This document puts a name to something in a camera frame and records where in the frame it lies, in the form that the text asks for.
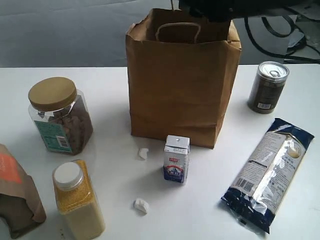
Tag white scrap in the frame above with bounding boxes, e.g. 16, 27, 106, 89
138, 148, 149, 161
133, 198, 150, 216

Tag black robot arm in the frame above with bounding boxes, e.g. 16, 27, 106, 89
178, 0, 319, 22

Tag brown paper bag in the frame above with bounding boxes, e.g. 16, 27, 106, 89
125, 8, 242, 149

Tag small blue white milk carton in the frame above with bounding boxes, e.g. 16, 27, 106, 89
163, 135, 190, 184

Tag clear jar with gold lid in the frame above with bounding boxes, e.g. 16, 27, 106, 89
28, 77, 93, 156

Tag dark can with pull tab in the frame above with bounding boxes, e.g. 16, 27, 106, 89
247, 61, 290, 114

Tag bottle of yellow millet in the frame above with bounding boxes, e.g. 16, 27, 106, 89
52, 159, 106, 240

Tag dark blue noodle packet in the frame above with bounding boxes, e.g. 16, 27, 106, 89
221, 118, 314, 233

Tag white backdrop cloth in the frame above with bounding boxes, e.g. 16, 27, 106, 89
0, 0, 171, 68

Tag brown pouch with orange label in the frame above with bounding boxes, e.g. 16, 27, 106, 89
0, 144, 47, 239

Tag black cables in background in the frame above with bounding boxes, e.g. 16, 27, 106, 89
243, 6, 320, 62

